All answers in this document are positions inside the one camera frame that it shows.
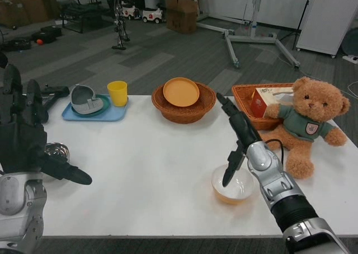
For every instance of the orange white plastic bowl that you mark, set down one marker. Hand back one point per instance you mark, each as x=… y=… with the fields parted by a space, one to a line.
x=240 y=188

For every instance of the white toy car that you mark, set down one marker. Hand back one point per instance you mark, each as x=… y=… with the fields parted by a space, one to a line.
x=152 y=14
x=130 y=12

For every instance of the brown teddy bear green sweater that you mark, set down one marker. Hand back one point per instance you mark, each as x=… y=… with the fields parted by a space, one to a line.
x=302 y=125

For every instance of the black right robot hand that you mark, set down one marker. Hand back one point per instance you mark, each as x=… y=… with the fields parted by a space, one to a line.
x=243 y=128

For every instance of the shiny steel bowl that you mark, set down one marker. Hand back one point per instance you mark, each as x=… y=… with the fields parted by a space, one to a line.
x=57 y=150

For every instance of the round wicker basket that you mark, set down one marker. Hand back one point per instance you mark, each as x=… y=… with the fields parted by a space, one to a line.
x=181 y=114

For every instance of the stacked brown cardboard boxes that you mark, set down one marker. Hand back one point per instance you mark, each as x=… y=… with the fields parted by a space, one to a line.
x=181 y=17

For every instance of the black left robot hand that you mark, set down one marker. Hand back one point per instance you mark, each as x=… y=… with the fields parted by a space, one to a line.
x=22 y=147

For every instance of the black tripod stand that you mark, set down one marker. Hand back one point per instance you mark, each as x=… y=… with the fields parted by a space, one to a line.
x=303 y=10

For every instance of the white rolling cabinet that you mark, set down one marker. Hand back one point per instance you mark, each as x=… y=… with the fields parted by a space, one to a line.
x=324 y=16

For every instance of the orange plastic plate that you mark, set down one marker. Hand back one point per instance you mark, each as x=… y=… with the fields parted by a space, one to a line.
x=181 y=93

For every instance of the hanging humanoid robot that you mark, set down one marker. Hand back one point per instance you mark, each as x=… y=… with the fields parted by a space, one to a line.
x=118 y=27

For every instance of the yellow plastic cup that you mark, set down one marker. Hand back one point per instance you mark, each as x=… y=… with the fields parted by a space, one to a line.
x=117 y=94

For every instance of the red white tissue box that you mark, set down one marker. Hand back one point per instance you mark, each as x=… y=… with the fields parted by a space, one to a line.
x=258 y=104

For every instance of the rectangular wicker basket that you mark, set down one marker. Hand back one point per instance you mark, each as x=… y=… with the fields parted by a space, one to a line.
x=243 y=97

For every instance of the green plastic plate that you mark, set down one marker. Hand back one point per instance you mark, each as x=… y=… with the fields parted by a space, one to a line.
x=105 y=104

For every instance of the black tool beyond table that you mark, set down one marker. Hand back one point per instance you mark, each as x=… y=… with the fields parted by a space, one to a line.
x=57 y=90

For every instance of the flat black equipment case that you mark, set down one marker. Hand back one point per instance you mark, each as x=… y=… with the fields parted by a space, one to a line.
x=16 y=44

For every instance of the large brown cardboard boxes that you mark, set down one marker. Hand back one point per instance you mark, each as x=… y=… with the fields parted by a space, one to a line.
x=25 y=5

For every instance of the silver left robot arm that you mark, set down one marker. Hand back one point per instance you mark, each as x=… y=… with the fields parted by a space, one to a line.
x=16 y=203

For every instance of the small orange ball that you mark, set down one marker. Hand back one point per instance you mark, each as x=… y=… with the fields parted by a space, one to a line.
x=40 y=42

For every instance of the blue plastic tray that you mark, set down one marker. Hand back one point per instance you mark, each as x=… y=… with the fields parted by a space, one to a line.
x=112 y=114

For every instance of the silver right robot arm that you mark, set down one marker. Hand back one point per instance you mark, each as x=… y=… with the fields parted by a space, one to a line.
x=282 y=187

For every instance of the grey strainer bowl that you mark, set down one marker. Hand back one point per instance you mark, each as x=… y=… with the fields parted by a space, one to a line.
x=82 y=98

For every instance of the black metal bench frame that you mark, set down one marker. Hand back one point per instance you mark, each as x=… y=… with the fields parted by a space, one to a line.
x=84 y=12

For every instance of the white wheeled lift stand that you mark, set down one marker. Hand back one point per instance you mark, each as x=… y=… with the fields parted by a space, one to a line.
x=251 y=37

